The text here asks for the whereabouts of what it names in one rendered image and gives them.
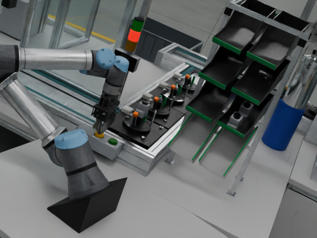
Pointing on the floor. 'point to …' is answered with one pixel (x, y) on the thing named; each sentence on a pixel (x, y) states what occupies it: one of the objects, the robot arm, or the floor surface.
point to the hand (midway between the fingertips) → (100, 131)
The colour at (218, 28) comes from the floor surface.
